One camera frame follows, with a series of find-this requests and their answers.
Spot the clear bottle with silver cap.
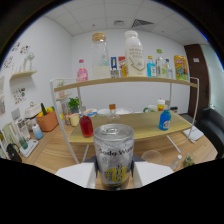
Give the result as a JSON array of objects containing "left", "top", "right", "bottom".
[{"left": 169, "top": 154, "right": 184, "bottom": 171}]

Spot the silver yellow soda water can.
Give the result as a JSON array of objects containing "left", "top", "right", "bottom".
[{"left": 93, "top": 123, "right": 135, "bottom": 188}]

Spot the green cup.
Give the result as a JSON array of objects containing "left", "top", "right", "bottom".
[{"left": 18, "top": 135, "right": 29, "bottom": 150}]

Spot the red liquid bottle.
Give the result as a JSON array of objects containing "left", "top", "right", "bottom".
[{"left": 78, "top": 106, "right": 95, "bottom": 139}]

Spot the blue liquid bottle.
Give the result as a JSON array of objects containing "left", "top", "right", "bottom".
[{"left": 158, "top": 105, "right": 172, "bottom": 132}]

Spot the white tray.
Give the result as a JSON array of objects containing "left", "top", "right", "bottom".
[{"left": 19, "top": 138, "right": 40, "bottom": 158}]

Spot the white bottle with blue base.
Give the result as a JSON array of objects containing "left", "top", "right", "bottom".
[{"left": 31, "top": 123, "right": 44, "bottom": 140}]

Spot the orange basket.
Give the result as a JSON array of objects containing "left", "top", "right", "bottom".
[{"left": 35, "top": 109, "right": 60, "bottom": 133}]

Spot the blue rimmed bowl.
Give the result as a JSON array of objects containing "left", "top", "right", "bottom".
[{"left": 79, "top": 107, "right": 98, "bottom": 118}]

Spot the green and white mug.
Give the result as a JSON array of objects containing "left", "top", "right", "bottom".
[{"left": 143, "top": 104, "right": 158, "bottom": 113}]

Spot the black bag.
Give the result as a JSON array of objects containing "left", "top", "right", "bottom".
[{"left": 5, "top": 143, "right": 23, "bottom": 163}]

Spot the wide white bowl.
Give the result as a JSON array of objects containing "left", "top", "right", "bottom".
[{"left": 114, "top": 107, "right": 133, "bottom": 116}]

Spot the clear bottle with orange cap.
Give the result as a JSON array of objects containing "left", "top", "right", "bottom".
[{"left": 106, "top": 103, "right": 122, "bottom": 125}]

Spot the green potted plant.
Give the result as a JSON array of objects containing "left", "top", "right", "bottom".
[{"left": 67, "top": 96, "right": 81, "bottom": 114}]

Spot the black chair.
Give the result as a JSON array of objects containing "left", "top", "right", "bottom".
[{"left": 196, "top": 106, "right": 224, "bottom": 160}]

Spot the white rack with wooden shelves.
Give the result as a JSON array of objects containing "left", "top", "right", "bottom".
[{"left": 49, "top": 75, "right": 201, "bottom": 164}]

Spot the small pink bottle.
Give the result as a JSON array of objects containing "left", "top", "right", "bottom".
[{"left": 76, "top": 59, "right": 89, "bottom": 83}]

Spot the small light blue bottle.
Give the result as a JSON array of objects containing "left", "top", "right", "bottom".
[{"left": 146, "top": 55, "right": 157, "bottom": 78}]

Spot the brown door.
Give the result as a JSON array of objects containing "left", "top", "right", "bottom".
[{"left": 183, "top": 43, "right": 210, "bottom": 121}]

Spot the small clear bottle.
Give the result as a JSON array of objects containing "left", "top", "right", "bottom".
[{"left": 164, "top": 58, "right": 174, "bottom": 80}]

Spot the clear bottle with green cap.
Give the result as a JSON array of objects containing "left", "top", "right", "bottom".
[{"left": 155, "top": 48, "right": 167, "bottom": 79}]

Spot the yellow snack packet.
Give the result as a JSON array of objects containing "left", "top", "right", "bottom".
[{"left": 173, "top": 54, "right": 190, "bottom": 82}]

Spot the large white bottle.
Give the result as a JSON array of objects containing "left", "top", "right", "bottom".
[{"left": 124, "top": 30, "right": 147, "bottom": 78}]

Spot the ceiling air vent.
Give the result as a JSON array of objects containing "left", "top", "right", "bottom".
[{"left": 131, "top": 18, "right": 155, "bottom": 29}]

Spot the wooden wall shelf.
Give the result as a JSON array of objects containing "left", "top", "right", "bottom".
[{"left": 9, "top": 69, "right": 38, "bottom": 81}]

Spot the red wall poster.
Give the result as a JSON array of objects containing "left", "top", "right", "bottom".
[{"left": 118, "top": 55, "right": 127, "bottom": 68}]

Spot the blue wall poster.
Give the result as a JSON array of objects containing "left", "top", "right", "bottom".
[{"left": 110, "top": 56, "right": 118, "bottom": 69}]

